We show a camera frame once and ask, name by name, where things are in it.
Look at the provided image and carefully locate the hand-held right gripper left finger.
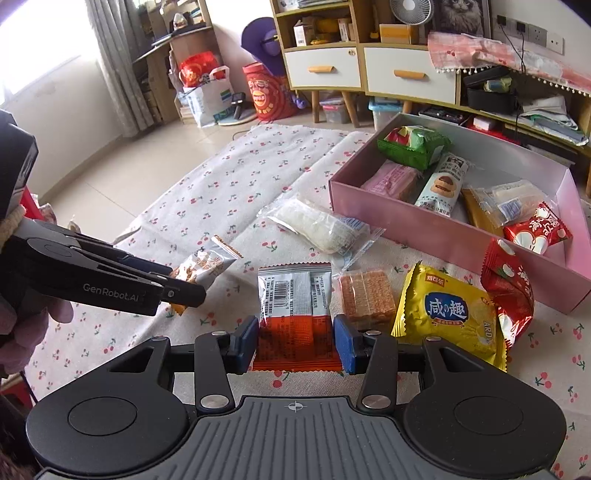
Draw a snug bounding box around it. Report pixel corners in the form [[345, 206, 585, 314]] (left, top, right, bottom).
[[106, 316, 259, 414]]

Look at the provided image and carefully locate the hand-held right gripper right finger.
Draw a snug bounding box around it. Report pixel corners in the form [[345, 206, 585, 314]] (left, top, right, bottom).
[[333, 315, 488, 412]]

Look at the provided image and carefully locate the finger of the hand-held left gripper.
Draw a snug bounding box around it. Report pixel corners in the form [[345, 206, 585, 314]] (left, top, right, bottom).
[[154, 278, 207, 309], [18, 224, 174, 281]]

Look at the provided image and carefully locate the small brown snack packet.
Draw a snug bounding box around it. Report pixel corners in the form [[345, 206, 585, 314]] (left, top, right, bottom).
[[168, 235, 245, 317]]

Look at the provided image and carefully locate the clear wafer packet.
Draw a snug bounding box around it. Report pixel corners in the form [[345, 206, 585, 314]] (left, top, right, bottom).
[[337, 269, 398, 324]]

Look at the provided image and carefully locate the orange silver snack packet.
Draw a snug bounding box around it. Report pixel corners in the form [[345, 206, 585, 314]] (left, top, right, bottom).
[[252, 262, 345, 374]]

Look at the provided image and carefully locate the yellow biscuit packet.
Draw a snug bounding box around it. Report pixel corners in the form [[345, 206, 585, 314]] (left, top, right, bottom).
[[390, 262, 509, 372]]

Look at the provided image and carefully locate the clear rice cracker packet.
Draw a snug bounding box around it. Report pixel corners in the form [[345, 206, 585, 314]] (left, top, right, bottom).
[[256, 196, 386, 271], [475, 180, 550, 222]]

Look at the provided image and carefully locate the red snack packet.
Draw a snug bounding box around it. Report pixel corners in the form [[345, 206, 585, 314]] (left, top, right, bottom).
[[480, 237, 536, 347], [502, 202, 573, 257]]

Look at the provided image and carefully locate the pink snack packet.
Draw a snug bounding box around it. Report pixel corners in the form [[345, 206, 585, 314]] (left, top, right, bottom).
[[360, 161, 423, 204]]

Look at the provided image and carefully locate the white cake packet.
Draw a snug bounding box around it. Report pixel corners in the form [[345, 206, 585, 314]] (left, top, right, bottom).
[[414, 152, 472, 217]]

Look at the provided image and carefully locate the golden snack packet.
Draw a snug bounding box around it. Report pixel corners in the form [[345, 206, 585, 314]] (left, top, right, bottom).
[[461, 187, 506, 238]]

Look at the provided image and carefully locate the pink cardboard box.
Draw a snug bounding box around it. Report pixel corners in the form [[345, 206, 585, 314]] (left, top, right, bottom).
[[329, 112, 587, 315]]

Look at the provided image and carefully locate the green snack packet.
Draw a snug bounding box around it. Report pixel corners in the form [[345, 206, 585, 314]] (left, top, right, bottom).
[[376, 124, 452, 171]]

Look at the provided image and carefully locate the person's left hand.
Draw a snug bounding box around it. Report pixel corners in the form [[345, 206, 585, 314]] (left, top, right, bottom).
[[0, 299, 75, 377]]

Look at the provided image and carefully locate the white shopping bag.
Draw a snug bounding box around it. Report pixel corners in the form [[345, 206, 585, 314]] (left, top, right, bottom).
[[178, 66, 232, 127]]

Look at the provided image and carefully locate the wooden bookshelf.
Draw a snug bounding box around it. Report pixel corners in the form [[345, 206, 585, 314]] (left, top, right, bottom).
[[131, 0, 218, 125]]

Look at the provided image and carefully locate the grey curtain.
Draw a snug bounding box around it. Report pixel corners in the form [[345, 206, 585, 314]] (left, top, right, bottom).
[[85, 0, 155, 137]]

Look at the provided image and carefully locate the black device on white base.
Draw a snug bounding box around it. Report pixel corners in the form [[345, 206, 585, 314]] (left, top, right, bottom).
[[215, 91, 257, 127]]

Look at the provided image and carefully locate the red gift bag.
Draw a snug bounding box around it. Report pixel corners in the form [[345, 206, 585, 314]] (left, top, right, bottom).
[[178, 51, 220, 86], [242, 62, 298, 123]]

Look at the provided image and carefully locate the small clear storage bin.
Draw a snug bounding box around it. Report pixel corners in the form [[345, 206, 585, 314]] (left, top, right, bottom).
[[321, 95, 354, 125]]

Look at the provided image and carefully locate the blue lidded storage bin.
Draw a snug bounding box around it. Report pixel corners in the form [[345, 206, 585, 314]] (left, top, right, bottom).
[[368, 98, 402, 132]]

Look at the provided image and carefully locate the grey lidded storage bin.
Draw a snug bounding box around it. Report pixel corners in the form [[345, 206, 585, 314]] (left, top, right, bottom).
[[418, 106, 469, 125]]

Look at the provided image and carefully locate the white cabinet drawer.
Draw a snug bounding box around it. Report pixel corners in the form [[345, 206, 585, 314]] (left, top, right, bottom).
[[283, 46, 362, 90], [363, 46, 460, 104]]

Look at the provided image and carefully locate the purple hat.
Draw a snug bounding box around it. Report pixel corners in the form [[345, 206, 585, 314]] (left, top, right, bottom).
[[241, 17, 282, 77]]

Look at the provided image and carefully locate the black case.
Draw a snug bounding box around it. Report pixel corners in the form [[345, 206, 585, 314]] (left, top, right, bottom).
[[462, 65, 520, 116]]

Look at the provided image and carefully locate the small white carton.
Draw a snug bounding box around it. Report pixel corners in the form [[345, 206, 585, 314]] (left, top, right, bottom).
[[293, 19, 315, 47]]

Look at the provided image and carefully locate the pile of papers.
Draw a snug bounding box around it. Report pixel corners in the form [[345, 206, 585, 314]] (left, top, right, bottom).
[[517, 95, 591, 146]]

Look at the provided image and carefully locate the yellow cardboard box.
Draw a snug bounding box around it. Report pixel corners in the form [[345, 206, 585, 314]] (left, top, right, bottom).
[[379, 23, 419, 44]]

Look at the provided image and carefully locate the pink cherry table runner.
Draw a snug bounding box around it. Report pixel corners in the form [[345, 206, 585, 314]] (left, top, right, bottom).
[[427, 31, 591, 97]]

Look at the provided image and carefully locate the wooden tv cabinet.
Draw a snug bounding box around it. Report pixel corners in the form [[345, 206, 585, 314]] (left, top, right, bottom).
[[270, 0, 591, 153]]

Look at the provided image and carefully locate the white desk fan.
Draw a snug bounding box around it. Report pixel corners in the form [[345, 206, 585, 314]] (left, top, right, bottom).
[[389, 0, 435, 26]]

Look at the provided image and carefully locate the cat picture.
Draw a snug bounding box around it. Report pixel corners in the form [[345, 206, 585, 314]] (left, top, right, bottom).
[[431, 0, 492, 38]]

